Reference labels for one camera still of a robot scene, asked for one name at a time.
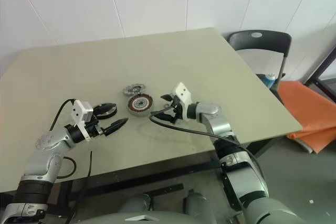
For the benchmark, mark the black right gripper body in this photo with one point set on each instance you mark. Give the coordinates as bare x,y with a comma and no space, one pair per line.
178,112

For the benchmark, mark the blue-capped bottle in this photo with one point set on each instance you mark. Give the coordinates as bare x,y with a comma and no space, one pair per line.
270,80

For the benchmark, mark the gray round motor stator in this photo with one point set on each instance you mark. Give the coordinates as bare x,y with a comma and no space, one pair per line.
140,104

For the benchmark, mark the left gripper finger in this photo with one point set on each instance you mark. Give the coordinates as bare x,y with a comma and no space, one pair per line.
115,126
107,107

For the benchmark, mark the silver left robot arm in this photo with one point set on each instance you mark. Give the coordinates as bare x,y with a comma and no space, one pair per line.
50,142

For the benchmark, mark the small metal washer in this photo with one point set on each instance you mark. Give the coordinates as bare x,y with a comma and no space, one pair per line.
167,106

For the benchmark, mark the black plastic folding chair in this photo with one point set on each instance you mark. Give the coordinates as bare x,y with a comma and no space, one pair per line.
275,41

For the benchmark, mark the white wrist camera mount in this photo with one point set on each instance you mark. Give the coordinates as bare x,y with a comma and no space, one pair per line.
78,111
183,91

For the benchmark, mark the black table frame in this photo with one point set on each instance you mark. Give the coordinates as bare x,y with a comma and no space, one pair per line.
183,167

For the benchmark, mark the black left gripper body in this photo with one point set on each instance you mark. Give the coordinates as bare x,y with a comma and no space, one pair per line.
94,128

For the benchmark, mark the silver toothed gear plate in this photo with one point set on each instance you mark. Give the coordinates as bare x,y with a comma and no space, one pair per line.
134,89

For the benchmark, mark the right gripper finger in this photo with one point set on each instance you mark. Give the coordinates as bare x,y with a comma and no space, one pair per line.
168,117
167,97

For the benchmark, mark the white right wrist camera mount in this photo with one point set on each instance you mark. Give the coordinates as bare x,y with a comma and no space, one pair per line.
183,91

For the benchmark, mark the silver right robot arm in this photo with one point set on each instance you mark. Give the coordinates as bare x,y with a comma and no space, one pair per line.
246,176

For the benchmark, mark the black perforated metal bar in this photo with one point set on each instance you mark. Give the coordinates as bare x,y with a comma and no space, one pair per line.
165,189

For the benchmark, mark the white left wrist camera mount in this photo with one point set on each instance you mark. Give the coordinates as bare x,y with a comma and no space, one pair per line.
78,111

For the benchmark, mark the dark gray rounded shape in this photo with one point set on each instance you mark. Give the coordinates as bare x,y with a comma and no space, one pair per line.
199,203

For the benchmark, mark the gray robot chest shell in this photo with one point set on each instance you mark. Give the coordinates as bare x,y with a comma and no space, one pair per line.
170,214

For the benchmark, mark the black metal frame table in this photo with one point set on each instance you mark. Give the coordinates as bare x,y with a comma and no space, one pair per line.
321,65

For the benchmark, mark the orange cloth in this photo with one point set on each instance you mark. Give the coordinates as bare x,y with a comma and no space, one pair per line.
309,108

